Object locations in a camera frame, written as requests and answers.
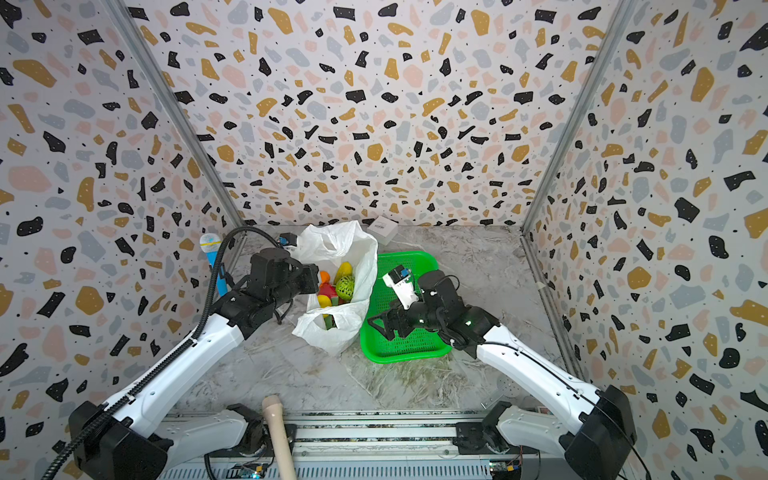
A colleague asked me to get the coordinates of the green plastic basket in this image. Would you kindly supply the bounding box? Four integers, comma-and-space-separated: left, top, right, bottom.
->
359, 251, 452, 364

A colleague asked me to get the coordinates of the white plastic bag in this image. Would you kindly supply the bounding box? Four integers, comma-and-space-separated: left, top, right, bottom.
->
291, 221, 378, 356

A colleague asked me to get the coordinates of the yellow banana toy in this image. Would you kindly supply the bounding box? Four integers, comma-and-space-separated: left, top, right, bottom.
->
334, 262, 354, 283

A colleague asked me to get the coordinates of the white small box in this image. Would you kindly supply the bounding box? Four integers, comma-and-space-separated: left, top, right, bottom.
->
367, 216, 399, 242

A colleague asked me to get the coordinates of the metal base rail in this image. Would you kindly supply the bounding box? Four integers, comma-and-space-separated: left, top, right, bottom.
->
113, 409, 637, 480

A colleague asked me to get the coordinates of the green round fruit toy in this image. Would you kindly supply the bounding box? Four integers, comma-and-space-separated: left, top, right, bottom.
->
335, 276, 355, 302

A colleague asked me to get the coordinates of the beige wooden handle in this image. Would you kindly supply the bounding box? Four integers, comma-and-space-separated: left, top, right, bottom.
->
262, 395, 297, 480

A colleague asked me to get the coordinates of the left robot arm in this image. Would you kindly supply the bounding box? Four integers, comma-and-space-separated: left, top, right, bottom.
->
59, 248, 319, 479

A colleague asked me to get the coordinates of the yellow lemon toy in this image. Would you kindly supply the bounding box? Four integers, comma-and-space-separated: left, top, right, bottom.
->
317, 295, 332, 308

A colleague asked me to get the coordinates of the black corrugated cable conduit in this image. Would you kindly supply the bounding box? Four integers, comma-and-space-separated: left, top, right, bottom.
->
40, 226, 283, 480

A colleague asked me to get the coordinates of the blue toy microphone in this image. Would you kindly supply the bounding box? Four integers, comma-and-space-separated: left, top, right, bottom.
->
199, 233, 228, 296

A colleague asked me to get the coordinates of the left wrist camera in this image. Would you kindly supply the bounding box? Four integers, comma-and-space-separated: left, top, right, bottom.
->
278, 232, 298, 248

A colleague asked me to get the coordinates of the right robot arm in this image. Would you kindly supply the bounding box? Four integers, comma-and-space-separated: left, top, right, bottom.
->
368, 266, 637, 479

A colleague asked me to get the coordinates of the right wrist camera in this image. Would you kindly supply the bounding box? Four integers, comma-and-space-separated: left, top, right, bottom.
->
382, 265, 419, 310

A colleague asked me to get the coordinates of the pink dragon fruit toy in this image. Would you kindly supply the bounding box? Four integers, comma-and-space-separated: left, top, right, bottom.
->
317, 294, 339, 308

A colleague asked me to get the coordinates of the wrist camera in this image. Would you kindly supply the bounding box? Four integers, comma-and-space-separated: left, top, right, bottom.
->
278, 232, 298, 248
382, 265, 419, 310

